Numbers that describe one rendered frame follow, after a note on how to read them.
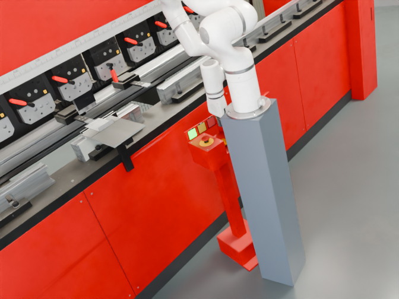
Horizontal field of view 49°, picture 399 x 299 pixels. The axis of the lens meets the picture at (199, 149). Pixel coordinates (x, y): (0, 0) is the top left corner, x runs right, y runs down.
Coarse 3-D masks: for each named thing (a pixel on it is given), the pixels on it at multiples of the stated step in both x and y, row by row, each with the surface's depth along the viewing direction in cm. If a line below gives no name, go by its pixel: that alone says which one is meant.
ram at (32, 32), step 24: (0, 0) 162; (24, 0) 169; (48, 0) 175; (72, 0) 182; (96, 0) 190; (120, 0) 199; (144, 0) 208; (0, 24) 164; (24, 24) 171; (48, 24) 177; (72, 24) 185; (96, 24) 193; (0, 48) 166; (24, 48) 172; (48, 48) 179; (0, 72) 168
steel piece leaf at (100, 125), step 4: (100, 120) 208; (104, 120) 207; (108, 120) 206; (112, 120) 202; (96, 124) 206; (100, 124) 205; (104, 124) 200; (108, 124) 201; (92, 128) 204; (96, 128) 202; (100, 128) 199; (104, 128) 200
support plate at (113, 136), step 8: (120, 120) 203; (128, 120) 201; (112, 128) 198; (120, 128) 196; (128, 128) 194; (136, 128) 192; (88, 136) 198; (96, 136) 196; (104, 136) 193; (112, 136) 192; (120, 136) 190; (128, 136) 188; (112, 144) 185
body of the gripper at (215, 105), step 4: (220, 96) 199; (208, 100) 203; (212, 100) 201; (216, 100) 198; (220, 100) 198; (224, 100) 200; (208, 104) 205; (212, 104) 203; (216, 104) 200; (220, 104) 199; (224, 104) 200; (208, 108) 207; (212, 108) 204; (216, 108) 201; (220, 108) 200; (212, 112) 206; (216, 112) 203; (220, 112) 201; (220, 116) 202
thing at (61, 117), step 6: (66, 108) 224; (72, 108) 222; (60, 114) 220; (66, 114) 217; (72, 114) 218; (78, 114) 221; (84, 114) 223; (60, 120) 221; (66, 120) 217; (72, 120) 219; (78, 120) 216; (84, 120) 213; (90, 120) 211
